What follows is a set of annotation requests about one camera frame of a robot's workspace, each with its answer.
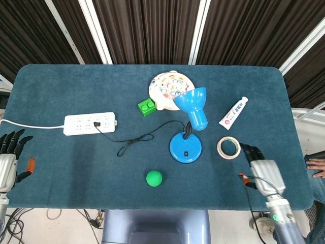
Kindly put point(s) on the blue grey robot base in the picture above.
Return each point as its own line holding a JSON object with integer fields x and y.
{"x": 152, "y": 226}

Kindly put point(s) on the green toy building brick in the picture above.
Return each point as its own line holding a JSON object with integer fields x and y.
{"x": 146, "y": 108}

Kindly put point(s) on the green ball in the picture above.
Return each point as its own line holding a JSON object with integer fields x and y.
{"x": 154, "y": 178}

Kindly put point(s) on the wide white frame post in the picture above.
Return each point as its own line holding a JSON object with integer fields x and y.
{"x": 96, "y": 30}

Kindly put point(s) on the white power strip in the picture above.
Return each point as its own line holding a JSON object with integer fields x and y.
{"x": 83, "y": 128}

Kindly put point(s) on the blue table cloth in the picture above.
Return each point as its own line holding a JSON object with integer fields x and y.
{"x": 76, "y": 165}

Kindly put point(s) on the dark brown curtain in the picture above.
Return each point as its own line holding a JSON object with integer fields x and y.
{"x": 152, "y": 30}

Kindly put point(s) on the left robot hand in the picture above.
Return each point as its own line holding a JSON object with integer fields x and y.
{"x": 7, "y": 170}

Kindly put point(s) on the white shoe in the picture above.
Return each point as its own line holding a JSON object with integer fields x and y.
{"x": 261, "y": 223}

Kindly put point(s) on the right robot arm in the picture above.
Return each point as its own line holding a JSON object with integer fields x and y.
{"x": 281, "y": 218}

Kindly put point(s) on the bystander bare hand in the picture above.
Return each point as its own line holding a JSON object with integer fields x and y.
{"x": 317, "y": 166}

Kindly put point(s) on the cream masking tape roll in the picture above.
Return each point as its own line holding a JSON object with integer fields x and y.
{"x": 229, "y": 157}

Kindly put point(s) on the white frame rail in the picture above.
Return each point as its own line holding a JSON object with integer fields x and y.
{"x": 304, "y": 111}

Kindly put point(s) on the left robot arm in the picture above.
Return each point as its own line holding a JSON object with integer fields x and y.
{"x": 2, "y": 203}

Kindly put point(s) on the thin white frame post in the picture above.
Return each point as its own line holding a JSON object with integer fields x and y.
{"x": 64, "y": 30}

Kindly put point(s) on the bystander blue jeans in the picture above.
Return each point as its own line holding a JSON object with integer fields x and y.
{"x": 318, "y": 190}

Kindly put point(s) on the white toothpaste tube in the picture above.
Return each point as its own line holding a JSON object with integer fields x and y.
{"x": 232, "y": 115}

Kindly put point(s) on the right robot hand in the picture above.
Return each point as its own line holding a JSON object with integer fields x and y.
{"x": 267, "y": 175}

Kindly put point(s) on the white fishing game toy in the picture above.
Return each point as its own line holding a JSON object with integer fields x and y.
{"x": 165, "y": 84}

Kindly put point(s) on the blue desk lamp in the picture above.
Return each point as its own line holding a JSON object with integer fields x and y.
{"x": 185, "y": 147}

